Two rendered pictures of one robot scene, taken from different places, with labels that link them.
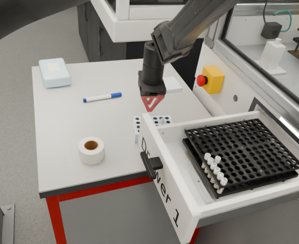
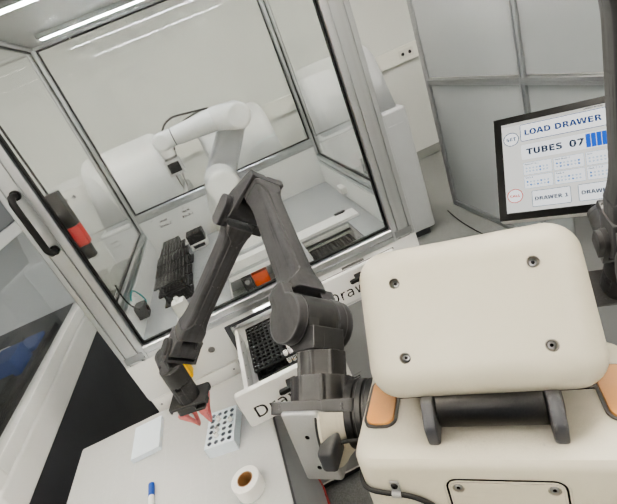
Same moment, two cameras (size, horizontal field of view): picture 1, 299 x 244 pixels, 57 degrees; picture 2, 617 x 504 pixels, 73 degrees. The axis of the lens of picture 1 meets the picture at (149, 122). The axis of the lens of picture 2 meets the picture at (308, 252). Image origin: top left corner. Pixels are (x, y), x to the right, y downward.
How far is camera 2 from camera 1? 0.75 m
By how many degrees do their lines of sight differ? 60
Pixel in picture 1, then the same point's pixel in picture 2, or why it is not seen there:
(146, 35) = (36, 465)
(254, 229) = not seen: hidden behind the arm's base
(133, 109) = (183, 463)
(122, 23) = (9, 487)
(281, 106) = (245, 306)
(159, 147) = (278, 376)
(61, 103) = not seen: outside the picture
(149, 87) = (201, 395)
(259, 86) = (219, 319)
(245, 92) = (214, 335)
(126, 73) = (104, 491)
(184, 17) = (208, 300)
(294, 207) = not seen: hidden behind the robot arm
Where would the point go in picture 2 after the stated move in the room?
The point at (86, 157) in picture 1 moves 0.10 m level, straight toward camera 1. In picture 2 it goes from (259, 482) to (299, 466)
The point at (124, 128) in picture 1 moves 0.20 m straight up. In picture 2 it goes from (213, 465) to (176, 413)
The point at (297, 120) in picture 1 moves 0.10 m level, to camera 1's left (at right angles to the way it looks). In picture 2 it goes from (262, 298) to (254, 318)
